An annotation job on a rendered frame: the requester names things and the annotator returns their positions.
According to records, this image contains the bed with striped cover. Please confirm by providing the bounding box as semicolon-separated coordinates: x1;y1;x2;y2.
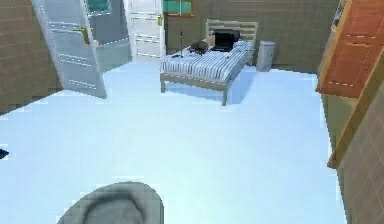
159;18;260;107

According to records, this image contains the dark grey cloth lump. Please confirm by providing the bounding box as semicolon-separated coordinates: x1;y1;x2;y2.
187;40;210;56

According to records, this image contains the black laptop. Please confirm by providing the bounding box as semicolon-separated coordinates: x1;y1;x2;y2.
211;29;241;53

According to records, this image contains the grey bin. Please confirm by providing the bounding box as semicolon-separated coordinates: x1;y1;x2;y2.
255;40;277;73

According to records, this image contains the white panelled room door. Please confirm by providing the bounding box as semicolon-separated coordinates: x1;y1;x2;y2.
31;0;108;100
123;0;167;60

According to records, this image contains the teal framed picture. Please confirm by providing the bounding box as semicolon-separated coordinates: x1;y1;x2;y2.
86;0;112;16
163;0;195;18

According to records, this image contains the orange wooden room door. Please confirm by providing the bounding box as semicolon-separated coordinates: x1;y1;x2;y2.
315;0;384;100

